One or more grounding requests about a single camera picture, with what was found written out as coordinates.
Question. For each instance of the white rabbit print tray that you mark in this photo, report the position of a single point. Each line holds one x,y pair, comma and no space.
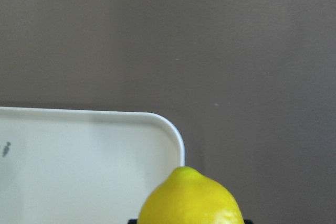
80,166

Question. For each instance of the yellow lemon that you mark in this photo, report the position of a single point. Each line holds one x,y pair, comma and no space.
187,196

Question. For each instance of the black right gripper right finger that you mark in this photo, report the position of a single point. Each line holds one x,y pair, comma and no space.
248,221

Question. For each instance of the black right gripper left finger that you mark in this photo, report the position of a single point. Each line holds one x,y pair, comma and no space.
132,221

